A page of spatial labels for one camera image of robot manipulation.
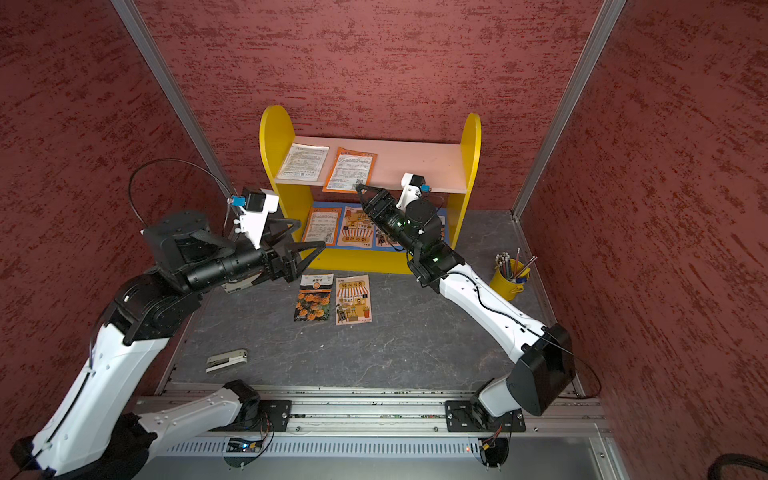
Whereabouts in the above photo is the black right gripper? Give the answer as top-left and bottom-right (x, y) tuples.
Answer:
(360, 182), (423, 255)

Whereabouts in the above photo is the orange bordered seed bag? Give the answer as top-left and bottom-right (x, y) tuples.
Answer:
(322, 147), (378, 193)
(302, 207), (343, 247)

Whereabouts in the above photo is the marigold seed bag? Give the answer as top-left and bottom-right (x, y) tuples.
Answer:
(437, 210), (448, 240)
(293, 274), (334, 322)

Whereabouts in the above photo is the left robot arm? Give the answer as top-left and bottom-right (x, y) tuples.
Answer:
(11, 211), (325, 479)

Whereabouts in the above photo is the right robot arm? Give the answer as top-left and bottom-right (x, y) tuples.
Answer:
(356, 184), (582, 430)

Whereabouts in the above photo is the yellow wooden shelf unit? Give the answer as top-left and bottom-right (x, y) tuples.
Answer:
(259, 105), (482, 247)

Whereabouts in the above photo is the white seed bag upper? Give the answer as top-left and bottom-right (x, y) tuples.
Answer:
(277, 143), (330, 181)

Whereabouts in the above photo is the white grey stapler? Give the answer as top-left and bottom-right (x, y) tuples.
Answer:
(205, 349), (248, 373)

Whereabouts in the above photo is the yellow pen holder cup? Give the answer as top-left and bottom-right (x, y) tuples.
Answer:
(490, 249), (538, 301)

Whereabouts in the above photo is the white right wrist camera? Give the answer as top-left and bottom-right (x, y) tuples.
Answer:
(397, 173), (431, 212)

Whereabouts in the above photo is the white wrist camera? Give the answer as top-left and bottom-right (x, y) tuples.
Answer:
(397, 173), (431, 212)
(227, 189), (279, 250)

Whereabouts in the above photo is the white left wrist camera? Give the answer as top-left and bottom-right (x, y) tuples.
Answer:
(227, 189), (279, 250)

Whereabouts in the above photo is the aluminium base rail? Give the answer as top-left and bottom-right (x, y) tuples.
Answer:
(141, 386), (628, 479)

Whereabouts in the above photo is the aluminium corner post left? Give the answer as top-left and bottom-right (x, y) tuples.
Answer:
(110, 0), (234, 196)

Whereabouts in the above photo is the aluminium corner post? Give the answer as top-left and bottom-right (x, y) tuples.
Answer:
(511, 0), (626, 224)
(110, 0), (234, 196)

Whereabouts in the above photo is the aluminium corner post right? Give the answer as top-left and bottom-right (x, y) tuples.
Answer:
(511, 0), (626, 224)

